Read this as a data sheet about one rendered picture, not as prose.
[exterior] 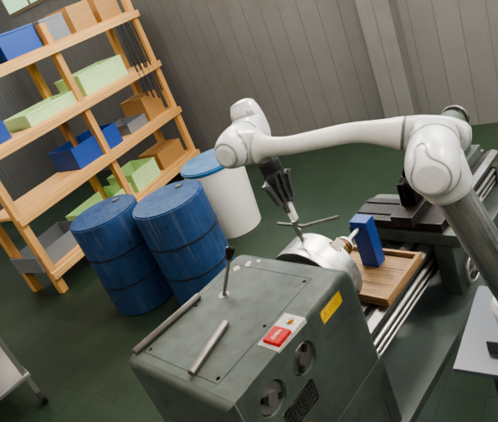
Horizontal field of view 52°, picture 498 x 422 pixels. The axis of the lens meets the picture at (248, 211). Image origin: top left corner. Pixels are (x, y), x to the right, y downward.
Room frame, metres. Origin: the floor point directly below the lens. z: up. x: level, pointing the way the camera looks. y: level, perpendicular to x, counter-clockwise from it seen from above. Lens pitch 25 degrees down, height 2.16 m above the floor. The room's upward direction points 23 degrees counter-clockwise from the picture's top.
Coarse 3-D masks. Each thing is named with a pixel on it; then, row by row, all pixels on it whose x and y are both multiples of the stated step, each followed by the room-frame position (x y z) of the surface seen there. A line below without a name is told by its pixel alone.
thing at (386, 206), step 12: (372, 204) 2.12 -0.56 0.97; (384, 204) 2.08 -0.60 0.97; (396, 204) 2.05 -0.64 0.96; (432, 204) 1.91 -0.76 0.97; (372, 216) 2.02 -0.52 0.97; (384, 216) 1.98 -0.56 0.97; (432, 216) 1.83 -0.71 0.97; (384, 228) 1.96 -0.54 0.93; (396, 228) 1.91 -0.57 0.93; (408, 228) 1.86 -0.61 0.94; (420, 228) 1.82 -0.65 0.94; (432, 228) 1.78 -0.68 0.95; (444, 228) 1.76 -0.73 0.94
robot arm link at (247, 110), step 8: (240, 104) 1.57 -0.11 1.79; (248, 104) 1.57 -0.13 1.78; (256, 104) 1.59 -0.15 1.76; (232, 112) 1.59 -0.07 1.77; (240, 112) 1.56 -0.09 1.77; (248, 112) 1.56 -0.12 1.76; (256, 112) 1.56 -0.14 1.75; (232, 120) 1.59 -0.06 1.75; (240, 120) 1.54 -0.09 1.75; (248, 120) 1.53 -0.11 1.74; (256, 120) 1.54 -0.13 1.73; (264, 120) 1.58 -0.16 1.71; (264, 128) 1.55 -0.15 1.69
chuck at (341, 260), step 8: (296, 240) 1.62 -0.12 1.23; (312, 240) 1.57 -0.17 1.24; (320, 240) 1.56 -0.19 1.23; (328, 240) 1.56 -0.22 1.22; (304, 248) 1.55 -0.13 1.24; (312, 248) 1.53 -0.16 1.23; (320, 248) 1.53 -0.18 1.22; (328, 248) 1.53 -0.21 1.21; (328, 256) 1.49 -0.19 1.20; (336, 256) 1.50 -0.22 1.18; (344, 256) 1.50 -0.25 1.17; (336, 264) 1.47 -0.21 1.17; (344, 264) 1.48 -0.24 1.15; (352, 264) 1.49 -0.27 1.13; (352, 272) 1.48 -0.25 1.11; (360, 280) 1.49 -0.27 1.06; (360, 288) 1.50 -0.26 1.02
